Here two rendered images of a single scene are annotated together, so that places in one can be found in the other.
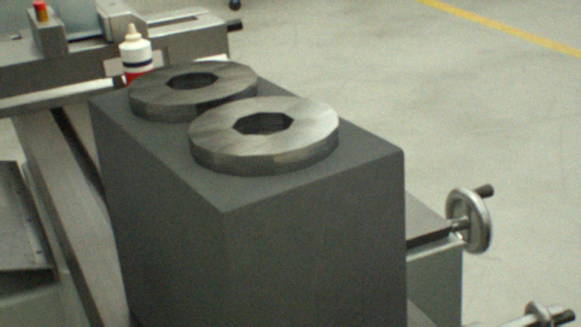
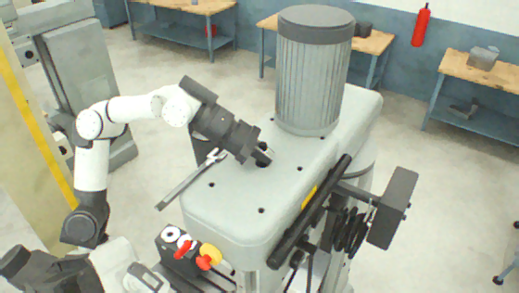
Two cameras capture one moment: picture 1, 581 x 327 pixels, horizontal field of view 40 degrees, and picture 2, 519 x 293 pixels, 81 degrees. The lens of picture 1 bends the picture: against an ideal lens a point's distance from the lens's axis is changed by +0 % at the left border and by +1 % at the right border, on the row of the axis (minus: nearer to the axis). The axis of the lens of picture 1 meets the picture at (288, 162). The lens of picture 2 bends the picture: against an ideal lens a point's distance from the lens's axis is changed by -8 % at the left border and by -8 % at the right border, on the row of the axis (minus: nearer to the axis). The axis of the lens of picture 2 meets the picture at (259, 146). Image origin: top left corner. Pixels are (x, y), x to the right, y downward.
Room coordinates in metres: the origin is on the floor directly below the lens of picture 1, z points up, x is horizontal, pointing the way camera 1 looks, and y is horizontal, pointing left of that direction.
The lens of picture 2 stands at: (1.47, -0.16, 2.47)
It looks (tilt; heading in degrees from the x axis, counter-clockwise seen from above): 39 degrees down; 146
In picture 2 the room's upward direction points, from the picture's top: straight up
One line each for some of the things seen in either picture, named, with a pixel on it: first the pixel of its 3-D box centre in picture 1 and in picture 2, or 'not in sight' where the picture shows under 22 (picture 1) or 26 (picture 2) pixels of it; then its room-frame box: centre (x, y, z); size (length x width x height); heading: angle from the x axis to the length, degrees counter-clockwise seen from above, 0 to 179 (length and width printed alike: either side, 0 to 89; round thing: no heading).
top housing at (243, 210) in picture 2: not in sight; (265, 181); (0.93, 0.22, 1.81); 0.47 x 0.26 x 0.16; 112
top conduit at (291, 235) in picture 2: not in sight; (314, 202); (1.06, 0.29, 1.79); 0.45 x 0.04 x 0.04; 112
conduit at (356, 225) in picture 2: not in sight; (344, 228); (1.02, 0.53, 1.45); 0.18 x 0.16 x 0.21; 112
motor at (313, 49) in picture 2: not in sight; (310, 70); (0.84, 0.44, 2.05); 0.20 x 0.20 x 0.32
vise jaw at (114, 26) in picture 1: (117, 17); not in sight; (1.15, 0.23, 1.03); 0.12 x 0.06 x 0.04; 21
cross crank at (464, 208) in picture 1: (450, 227); not in sight; (1.13, -0.26, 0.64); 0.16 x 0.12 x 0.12; 112
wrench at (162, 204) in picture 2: not in sight; (192, 177); (0.89, 0.03, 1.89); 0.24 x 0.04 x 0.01; 113
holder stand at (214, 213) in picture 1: (241, 234); (182, 249); (0.48, 0.04, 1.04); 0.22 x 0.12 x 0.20; 29
